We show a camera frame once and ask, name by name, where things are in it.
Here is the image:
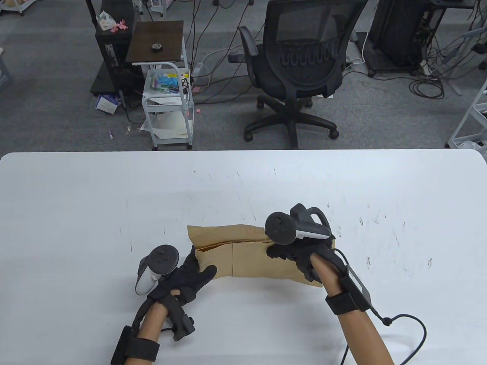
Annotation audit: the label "person's left hand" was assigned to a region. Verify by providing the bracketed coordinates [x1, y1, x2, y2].
[148, 245, 218, 305]

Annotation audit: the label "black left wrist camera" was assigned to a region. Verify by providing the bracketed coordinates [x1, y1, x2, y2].
[164, 295, 196, 341]

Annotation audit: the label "person's left forearm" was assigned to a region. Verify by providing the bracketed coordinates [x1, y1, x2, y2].
[133, 289, 181, 343]

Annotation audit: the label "black left glove cable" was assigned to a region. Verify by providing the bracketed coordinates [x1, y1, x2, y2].
[131, 298, 153, 330]

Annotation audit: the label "black glove cable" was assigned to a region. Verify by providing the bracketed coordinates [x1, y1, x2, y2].
[340, 308, 428, 365]
[131, 298, 153, 330]

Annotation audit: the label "person's right forearm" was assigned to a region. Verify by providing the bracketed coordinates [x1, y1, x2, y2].
[310, 255, 394, 365]

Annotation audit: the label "purple and white box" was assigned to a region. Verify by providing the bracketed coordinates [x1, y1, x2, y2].
[95, 94, 119, 115]

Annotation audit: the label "black mesh office chair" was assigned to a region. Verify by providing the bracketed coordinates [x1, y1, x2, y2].
[228, 0, 369, 149]

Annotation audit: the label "person's right hand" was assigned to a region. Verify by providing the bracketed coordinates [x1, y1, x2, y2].
[266, 238, 349, 284]

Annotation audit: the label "black left wrist sensor strap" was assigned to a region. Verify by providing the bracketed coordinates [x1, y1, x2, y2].
[110, 325, 160, 365]

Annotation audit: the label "grey right hand controller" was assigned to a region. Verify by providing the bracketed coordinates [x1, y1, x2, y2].
[265, 203, 331, 245]

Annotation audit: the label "white metal shelf frame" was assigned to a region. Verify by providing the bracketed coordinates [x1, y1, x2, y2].
[446, 78, 487, 149]

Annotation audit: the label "grey hand controller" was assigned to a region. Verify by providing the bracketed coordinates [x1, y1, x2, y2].
[265, 203, 331, 245]
[135, 245, 180, 296]

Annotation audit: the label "coiled black cable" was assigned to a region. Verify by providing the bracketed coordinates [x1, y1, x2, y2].
[409, 74, 446, 100]

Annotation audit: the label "white paper sheets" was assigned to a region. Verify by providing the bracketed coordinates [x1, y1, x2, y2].
[140, 112, 189, 139]

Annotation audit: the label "black right wrist sensor strap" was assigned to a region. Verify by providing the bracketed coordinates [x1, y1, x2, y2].
[325, 266, 372, 315]

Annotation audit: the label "white rolling cart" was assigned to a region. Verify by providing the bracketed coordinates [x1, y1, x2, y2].
[142, 36, 195, 151]

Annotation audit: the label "black computer tower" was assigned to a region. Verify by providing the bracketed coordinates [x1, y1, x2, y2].
[95, 0, 134, 94]

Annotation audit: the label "crumpled plastic bag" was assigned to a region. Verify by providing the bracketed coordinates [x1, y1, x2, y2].
[97, 10, 115, 31]

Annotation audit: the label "black flat base plate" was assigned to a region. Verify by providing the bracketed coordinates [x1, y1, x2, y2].
[90, 61, 115, 95]

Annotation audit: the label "black wrist sensor strap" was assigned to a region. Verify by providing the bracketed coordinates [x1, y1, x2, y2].
[325, 266, 372, 315]
[110, 325, 160, 365]

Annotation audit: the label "grey left hand controller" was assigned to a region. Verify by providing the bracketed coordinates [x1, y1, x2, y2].
[135, 245, 180, 296]

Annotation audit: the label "dark brown wooden board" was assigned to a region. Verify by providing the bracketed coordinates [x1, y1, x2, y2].
[126, 21, 184, 63]

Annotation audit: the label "black right glove cable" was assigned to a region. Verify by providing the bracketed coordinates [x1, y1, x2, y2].
[340, 308, 428, 365]

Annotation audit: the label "colourful packets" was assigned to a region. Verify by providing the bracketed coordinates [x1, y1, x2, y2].
[154, 74, 179, 94]

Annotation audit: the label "pile of brown paper envelopes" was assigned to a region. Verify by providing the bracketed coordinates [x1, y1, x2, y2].
[186, 224, 336, 288]

